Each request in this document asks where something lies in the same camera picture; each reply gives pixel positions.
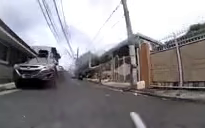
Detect grey car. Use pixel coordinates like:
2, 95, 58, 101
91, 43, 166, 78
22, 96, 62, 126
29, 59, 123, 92
12, 45, 62, 90

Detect beige fence wall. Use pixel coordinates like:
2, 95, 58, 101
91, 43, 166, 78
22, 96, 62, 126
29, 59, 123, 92
138, 28, 205, 90

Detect concrete sidewalk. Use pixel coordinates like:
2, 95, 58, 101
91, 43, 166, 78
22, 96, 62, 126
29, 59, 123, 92
86, 78, 205, 103

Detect grey asphalt road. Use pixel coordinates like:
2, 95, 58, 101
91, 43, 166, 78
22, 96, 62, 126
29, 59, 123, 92
0, 77, 205, 128

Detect utility pole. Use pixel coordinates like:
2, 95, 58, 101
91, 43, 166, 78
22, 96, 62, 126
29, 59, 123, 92
120, 0, 139, 89

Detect grey low building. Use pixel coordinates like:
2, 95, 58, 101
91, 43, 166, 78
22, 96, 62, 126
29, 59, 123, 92
0, 10, 38, 88

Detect house with gate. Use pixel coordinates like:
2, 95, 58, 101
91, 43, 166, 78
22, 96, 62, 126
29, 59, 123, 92
74, 32, 164, 84

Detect overhead wires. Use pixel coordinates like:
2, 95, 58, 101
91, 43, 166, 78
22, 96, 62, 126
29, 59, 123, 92
36, 0, 124, 59

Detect robot's own part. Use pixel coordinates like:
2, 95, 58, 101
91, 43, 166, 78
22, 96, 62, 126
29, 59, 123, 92
129, 111, 147, 128

